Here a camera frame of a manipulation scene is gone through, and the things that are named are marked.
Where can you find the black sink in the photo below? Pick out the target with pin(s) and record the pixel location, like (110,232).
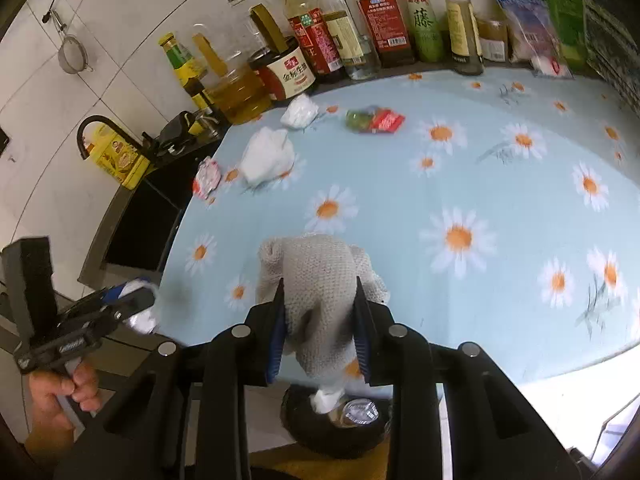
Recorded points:
(140,230)

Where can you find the large cooking oil jug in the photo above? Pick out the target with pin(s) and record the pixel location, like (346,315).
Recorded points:
(235,90)

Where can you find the bin with black bag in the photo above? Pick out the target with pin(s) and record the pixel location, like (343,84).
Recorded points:
(310,440)

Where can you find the clear bottle red label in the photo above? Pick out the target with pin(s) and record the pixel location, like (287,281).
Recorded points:
(382,20)

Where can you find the small brown jar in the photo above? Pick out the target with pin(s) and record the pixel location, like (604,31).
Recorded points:
(492,40)

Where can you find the dark soy sauce jug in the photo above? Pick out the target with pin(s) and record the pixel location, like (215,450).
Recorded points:
(282,75)

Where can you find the red white wrapper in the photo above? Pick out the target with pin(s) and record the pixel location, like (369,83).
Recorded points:
(207,180)

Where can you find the green red wrapper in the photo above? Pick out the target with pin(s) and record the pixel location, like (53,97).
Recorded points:
(375,120)

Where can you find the white plastic ball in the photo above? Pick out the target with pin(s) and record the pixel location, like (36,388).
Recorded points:
(142,317)

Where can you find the white plastic packet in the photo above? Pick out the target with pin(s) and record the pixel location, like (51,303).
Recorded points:
(530,30)

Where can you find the small white tissue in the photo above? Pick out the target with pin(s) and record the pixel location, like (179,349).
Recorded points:
(300,110)

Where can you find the clear bottle beige label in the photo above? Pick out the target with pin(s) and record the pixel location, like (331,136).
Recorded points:
(345,25)

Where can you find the green packet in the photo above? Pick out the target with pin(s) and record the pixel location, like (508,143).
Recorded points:
(565,10)

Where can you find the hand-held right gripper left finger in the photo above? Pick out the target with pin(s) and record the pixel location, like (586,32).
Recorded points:
(277,330)

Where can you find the blue daisy tablecloth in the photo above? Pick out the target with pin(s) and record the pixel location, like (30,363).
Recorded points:
(450,185)

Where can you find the person's left forearm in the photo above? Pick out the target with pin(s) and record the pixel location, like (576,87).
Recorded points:
(45,442)

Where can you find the black faucet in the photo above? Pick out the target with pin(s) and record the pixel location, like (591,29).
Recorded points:
(95,121)

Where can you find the person's orange clothing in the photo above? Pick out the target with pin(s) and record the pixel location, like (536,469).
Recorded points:
(320,466)

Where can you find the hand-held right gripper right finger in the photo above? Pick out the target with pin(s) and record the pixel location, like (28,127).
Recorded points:
(362,330)

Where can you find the person's left hand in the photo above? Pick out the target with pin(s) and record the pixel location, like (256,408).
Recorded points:
(55,395)

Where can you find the metal soap dispenser pump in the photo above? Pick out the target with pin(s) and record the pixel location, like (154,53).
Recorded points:
(206,116)

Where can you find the green yellow sauce bottle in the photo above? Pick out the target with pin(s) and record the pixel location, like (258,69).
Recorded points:
(180,65)

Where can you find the dark-capped red label bottle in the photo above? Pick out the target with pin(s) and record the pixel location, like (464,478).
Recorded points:
(312,35)

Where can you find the black folded cloth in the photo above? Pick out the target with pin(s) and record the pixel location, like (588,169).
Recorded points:
(175,127)

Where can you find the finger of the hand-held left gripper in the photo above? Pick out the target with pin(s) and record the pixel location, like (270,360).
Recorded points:
(127,302)

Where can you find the green label bottle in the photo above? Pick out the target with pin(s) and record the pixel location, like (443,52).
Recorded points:
(422,20)

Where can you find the large white tissue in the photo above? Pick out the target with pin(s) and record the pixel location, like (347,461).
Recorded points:
(265,155)

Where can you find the grey knitted cloth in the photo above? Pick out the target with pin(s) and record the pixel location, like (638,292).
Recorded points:
(315,285)

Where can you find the round metal strainer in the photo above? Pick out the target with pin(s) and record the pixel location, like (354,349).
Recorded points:
(72,52)

